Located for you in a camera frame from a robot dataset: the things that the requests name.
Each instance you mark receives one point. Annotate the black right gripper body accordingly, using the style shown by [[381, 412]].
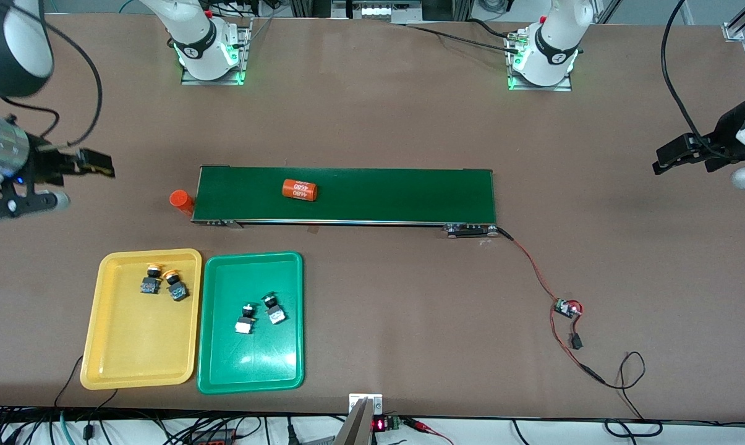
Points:
[[43, 162]]

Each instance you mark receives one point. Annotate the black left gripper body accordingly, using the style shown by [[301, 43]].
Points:
[[720, 139]]

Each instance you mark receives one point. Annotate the yellow push button switch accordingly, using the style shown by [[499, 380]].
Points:
[[150, 285], [177, 290]]

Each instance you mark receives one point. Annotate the green push button switch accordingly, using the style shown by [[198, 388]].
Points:
[[276, 316], [243, 326]]

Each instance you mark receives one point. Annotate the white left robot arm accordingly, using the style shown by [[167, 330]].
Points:
[[551, 49]]

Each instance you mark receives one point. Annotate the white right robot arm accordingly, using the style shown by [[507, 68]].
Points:
[[199, 43]]

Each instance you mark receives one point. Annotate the yellow plastic tray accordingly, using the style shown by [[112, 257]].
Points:
[[140, 346]]

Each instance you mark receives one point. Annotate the small controller circuit board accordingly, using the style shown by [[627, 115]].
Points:
[[565, 308]]

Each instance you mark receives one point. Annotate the small black plug connector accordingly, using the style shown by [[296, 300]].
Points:
[[575, 341]]

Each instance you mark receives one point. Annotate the green plastic tray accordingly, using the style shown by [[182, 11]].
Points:
[[248, 364]]

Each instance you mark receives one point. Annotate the green conveyor belt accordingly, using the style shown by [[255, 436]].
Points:
[[403, 213]]

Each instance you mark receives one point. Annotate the grey metal bar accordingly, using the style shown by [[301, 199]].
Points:
[[355, 429]]

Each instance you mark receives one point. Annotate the red clip lead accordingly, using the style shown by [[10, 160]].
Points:
[[423, 426]]

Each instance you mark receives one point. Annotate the red digit display module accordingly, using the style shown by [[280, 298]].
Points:
[[379, 424]]

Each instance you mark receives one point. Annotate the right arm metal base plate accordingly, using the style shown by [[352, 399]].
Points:
[[193, 81]]

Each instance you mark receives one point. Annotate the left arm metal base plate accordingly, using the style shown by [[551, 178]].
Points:
[[542, 88]]

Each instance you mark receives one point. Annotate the aluminium profile frame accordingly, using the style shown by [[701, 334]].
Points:
[[465, 9]]

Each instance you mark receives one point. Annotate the silver mounting bracket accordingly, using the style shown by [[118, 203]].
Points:
[[366, 400]]

